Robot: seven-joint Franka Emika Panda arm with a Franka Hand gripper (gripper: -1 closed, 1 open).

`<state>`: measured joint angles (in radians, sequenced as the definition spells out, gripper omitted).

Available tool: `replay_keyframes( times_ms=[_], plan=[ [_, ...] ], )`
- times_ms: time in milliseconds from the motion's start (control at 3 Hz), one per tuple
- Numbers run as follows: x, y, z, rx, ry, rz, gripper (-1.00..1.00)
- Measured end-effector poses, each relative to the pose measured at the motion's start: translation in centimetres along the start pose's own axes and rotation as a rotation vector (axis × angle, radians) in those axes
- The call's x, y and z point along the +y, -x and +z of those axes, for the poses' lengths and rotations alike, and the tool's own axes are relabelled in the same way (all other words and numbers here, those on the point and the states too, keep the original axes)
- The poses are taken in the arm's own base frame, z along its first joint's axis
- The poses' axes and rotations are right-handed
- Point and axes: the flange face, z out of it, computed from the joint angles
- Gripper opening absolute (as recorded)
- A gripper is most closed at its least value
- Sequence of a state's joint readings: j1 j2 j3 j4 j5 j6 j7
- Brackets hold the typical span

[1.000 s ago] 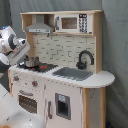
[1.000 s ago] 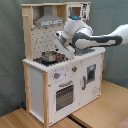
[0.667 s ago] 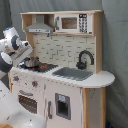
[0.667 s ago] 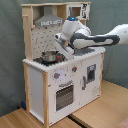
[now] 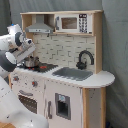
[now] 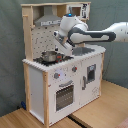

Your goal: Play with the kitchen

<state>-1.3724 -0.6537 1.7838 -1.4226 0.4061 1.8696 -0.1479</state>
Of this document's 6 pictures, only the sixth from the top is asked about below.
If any grey toy sink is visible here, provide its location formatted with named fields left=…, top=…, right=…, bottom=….
left=72, top=47, right=94, bottom=56

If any red stove knob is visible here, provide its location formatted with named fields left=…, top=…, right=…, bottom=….
left=54, top=73, right=60, bottom=79
left=71, top=65, right=79, bottom=73

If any grey range hood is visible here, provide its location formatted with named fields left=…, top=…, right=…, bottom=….
left=34, top=6, right=61, bottom=26

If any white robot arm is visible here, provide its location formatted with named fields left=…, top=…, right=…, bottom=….
left=54, top=13, right=128, bottom=56

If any grey ice dispenser panel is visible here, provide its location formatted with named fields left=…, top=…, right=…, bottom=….
left=87, top=65, right=96, bottom=82

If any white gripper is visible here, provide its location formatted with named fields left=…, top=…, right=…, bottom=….
left=57, top=36, right=72, bottom=56

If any right red stove knob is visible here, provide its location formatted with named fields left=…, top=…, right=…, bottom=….
left=71, top=65, right=79, bottom=73

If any grey backdrop curtain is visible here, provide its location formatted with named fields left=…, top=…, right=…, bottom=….
left=0, top=0, right=128, bottom=117

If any left red stove knob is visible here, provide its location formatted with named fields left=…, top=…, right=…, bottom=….
left=54, top=73, right=60, bottom=79

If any small metal pot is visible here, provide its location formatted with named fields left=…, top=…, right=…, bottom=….
left=41, top=51, right=57, bottom=62

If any black stovetop with red burners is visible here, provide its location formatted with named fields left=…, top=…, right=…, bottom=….
left=35, top=54, right=72, bottom=66

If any grey cabinet door handle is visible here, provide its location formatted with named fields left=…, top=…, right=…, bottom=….
left=82, top=76, right=86, bottom=90

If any toy microwave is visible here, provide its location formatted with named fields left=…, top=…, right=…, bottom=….
left=66, top=3, right=90, bottom=19

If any oven door with handle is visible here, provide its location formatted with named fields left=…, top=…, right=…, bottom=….
left=56, top=80, right=74, bottom=111

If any wooden toy kitchen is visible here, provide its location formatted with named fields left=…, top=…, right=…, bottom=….
left=22, top=2, right=105, bottom=127

